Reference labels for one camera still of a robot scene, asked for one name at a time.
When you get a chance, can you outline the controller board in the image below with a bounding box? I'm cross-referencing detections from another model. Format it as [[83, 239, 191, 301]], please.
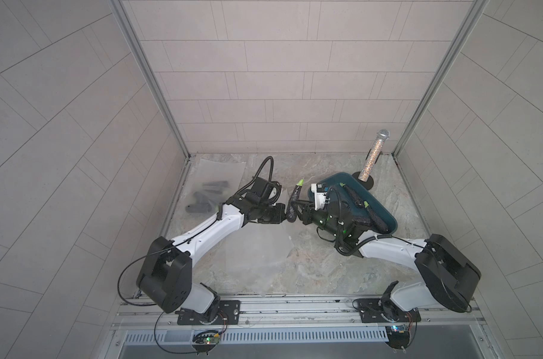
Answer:
[[385, 325, 411, 350], [192, 330, 222, 353]]

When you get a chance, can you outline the eggplant at bin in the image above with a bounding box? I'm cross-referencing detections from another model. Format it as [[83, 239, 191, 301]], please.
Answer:
[[364, 201, 388, 234], [340, 182, 365, 209]]

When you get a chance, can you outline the aluminium mounting rail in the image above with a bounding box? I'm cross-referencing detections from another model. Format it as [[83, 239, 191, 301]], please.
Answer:
[[112, 295, 486, 330]]

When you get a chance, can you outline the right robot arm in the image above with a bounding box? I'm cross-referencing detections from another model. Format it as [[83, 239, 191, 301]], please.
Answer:
[[286, 183, 481, 323]]

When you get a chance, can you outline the clear zip-top bag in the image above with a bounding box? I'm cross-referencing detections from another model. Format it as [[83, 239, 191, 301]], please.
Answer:
[[179, 159, 245, 222], [224, 223, 294, 295]]

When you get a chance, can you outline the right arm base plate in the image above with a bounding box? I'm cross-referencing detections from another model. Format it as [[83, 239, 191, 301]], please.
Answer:
[[352, 299, 421, 324]]

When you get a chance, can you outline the eggplant at bin front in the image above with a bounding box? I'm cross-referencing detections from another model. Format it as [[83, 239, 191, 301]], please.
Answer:
[[364, 201, 388, 234]]

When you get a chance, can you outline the right controller board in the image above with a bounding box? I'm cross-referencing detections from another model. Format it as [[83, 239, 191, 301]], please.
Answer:
[[385, 325, 411, 350]]

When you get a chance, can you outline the eggplant at bin back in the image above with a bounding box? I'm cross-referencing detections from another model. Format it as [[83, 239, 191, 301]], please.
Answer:
[[340, 182, 365, 209]]

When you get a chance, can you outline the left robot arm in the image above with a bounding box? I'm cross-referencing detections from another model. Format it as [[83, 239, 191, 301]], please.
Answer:
[[136, 177, 286, 321]]

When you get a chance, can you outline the left controller board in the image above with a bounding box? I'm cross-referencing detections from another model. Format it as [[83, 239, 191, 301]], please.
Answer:
[[192, 330, 222, 353]]

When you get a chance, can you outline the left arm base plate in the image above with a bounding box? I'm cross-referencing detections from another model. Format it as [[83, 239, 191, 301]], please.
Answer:
[[177, 300, 241, 325]]

